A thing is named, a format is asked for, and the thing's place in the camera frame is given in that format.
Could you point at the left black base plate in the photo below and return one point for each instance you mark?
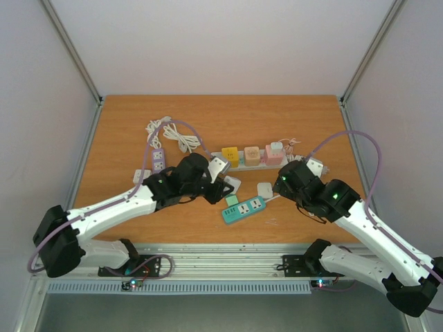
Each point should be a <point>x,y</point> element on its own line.
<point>145,265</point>

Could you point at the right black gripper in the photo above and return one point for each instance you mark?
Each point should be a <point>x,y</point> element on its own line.
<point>280,185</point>

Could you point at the aluminium rail frame front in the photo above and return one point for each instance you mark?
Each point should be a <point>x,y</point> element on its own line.
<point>204,261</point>

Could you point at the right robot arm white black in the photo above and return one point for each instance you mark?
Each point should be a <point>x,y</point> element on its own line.
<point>408,277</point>

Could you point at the teal power strip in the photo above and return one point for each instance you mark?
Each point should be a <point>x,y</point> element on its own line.
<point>235,213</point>

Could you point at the pink cube socket adapter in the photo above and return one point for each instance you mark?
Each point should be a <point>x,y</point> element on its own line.
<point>272,157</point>

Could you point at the yellow cube socket adapter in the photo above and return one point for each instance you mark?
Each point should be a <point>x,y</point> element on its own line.
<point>231,154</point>

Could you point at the white cube adapter left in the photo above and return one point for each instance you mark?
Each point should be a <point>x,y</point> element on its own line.
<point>141,175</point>

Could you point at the grey slotted cable duct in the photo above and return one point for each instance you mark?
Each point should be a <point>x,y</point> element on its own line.
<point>111,287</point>

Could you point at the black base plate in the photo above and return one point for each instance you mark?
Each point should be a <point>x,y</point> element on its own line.
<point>297,266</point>
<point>145,265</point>

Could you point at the white usb charger with cable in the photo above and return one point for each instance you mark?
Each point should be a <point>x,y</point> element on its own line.
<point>284,144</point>

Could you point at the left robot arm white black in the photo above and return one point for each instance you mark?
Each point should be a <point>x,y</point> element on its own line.
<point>62,236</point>

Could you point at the purple power strip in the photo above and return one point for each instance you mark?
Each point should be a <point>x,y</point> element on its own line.
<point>158,160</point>

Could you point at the beige cube socket adapter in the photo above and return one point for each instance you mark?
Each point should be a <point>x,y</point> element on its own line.
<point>251,156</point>

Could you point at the white rounded plug adapter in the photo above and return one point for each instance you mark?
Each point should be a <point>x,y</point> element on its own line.
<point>265,190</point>

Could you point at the right aluminium corner post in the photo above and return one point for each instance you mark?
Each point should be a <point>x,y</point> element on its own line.
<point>383,29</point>

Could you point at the small circuit board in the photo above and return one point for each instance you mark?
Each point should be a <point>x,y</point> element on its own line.
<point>131,285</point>
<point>322,283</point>

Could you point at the aluminium corner post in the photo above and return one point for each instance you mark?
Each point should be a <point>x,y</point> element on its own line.
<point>383,29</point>
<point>63,34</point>

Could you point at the left small circuit board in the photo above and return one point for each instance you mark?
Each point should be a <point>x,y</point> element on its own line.
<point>131,285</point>

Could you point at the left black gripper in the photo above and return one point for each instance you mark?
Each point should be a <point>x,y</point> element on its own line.
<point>217,195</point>

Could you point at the green plug adapter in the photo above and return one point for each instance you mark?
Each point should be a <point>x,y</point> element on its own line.
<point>231,200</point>

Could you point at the right small circuit board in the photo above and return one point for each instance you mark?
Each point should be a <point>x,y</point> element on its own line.
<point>322,283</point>

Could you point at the left aluminium corner post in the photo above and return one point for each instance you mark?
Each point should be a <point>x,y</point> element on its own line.
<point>63,34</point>

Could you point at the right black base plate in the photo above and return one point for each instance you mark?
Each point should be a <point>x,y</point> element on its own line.
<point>297,266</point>

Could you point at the white grey plug adapter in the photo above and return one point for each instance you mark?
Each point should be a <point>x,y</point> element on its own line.
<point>235,182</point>

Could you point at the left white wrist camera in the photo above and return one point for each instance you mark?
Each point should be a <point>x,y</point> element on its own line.
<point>217,166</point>

